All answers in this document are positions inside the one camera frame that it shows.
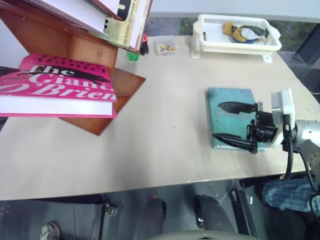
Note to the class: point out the pink paperback book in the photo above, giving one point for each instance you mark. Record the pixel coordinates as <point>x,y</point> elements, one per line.
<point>62,85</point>

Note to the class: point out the dark rounded robot leg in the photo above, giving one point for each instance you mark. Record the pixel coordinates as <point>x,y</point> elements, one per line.
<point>215,215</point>

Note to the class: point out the small green plastic object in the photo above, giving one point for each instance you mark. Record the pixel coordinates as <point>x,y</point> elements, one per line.
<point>132,56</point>

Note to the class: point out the person's leg in blue plaid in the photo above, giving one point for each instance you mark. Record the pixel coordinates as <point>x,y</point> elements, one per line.
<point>287,195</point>

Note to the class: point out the white plastic basket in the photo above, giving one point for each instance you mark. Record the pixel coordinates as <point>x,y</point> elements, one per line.
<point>215,37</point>

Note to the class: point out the wooden bookshelf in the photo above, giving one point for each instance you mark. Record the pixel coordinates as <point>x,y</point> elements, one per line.
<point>82,47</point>

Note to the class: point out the thin maroon hardcover book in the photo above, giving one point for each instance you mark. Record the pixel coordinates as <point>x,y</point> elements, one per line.
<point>110,6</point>

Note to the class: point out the small black object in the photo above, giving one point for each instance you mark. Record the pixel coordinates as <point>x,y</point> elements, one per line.
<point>144,46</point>

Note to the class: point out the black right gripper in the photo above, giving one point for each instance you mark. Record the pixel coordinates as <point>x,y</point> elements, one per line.
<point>265,122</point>

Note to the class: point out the teal hardcover book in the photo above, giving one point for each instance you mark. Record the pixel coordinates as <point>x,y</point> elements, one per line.
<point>225,125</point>

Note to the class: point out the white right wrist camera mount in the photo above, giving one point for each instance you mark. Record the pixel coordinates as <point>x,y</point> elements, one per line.
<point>287,102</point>

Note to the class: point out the grey sneaker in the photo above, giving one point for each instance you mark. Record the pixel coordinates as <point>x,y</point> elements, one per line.
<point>50,231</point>

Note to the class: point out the clear box of coloured pins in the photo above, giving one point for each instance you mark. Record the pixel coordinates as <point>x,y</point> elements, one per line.
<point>165,46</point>

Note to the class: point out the cloths in basket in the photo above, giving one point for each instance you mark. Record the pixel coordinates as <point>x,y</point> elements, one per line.
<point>250,33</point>

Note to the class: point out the yellow plush toy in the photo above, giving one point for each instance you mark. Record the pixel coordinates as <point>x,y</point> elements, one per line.
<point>228,28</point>

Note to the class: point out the thick maroon hardcover book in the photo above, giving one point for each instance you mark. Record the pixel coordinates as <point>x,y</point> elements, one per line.
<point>75,15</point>

